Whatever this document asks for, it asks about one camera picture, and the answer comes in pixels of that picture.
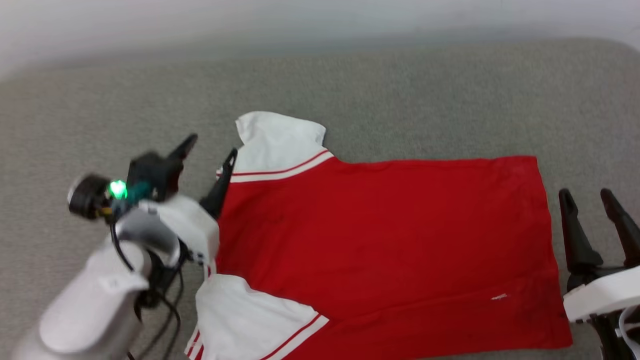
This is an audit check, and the grey fabric sofa seat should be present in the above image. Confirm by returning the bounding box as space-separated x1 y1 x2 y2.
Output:
0 37 640 360

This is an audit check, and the white paper label tag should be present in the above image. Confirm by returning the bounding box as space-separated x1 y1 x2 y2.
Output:
97 272 149 294

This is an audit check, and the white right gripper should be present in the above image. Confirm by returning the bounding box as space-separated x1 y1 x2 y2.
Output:
558 188 640 324

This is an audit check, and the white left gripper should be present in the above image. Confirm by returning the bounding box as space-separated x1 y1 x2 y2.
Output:
144 133 239 266

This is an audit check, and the red and white shirt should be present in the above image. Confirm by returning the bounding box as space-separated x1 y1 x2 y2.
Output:
184 111 574 360

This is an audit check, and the teal cable connector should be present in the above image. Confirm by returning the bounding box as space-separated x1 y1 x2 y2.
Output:
120 182 152 205

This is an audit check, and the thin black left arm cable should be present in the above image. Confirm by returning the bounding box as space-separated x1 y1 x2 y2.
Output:
110 220 184 360

